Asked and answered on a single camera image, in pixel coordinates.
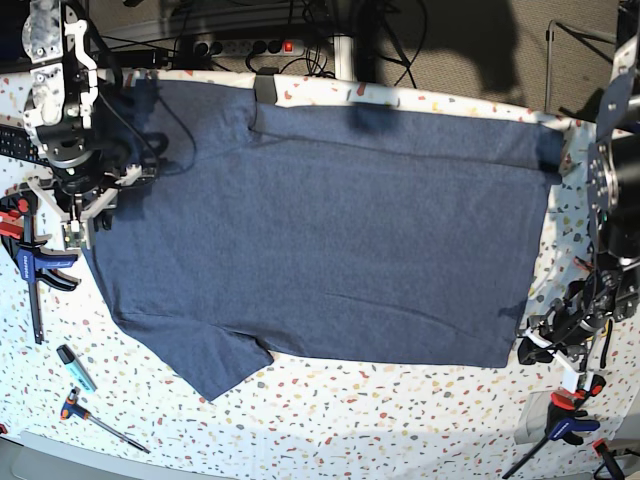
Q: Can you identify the black table edge clamp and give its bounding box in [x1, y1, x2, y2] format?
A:
[253, 67, 278, 105]

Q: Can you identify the white table leg post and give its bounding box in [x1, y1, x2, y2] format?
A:
[333, 35, 356, 82]

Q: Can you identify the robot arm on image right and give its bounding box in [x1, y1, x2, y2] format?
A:
[518, 1, 639, 396]

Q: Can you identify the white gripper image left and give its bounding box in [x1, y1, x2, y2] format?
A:
[27, 164, 155, 249]

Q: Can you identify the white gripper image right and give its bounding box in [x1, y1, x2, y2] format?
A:
[517, 319, 606, 393]

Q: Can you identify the black TV remote control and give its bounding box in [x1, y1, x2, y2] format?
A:
[0, 125, 41, 164]

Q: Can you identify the blue grey T-shirt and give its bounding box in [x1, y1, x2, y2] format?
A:
[85, 81, 563, 400]

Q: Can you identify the blue black bar clamp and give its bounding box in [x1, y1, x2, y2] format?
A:
[1, 191, 79, 345]

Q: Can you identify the red black clamp corner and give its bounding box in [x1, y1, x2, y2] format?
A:
[592, 439, 626, 480]

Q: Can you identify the white power strip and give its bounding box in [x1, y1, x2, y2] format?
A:
[193, 39, 305, 58]

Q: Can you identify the orange T-handle hex key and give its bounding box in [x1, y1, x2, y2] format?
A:
[60, 387, 150, 454]

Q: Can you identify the white metal rack frame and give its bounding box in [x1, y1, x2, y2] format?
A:
[544, 19, 616, 121]

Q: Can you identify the light blue highlighter marker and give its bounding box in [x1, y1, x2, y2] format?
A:
[56, 344, 97, 393]

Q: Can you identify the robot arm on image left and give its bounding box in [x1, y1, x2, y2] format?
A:
[22, 1, 159, 250]

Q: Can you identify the blue bar clamp right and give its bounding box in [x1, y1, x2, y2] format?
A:
[502, 374, 607, 479]

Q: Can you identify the black power adapter brick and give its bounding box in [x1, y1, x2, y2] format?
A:
[101, 48, 171, 69]

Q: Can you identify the yellow tag with black strap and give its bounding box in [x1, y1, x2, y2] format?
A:
[599, 319, 614, 370]

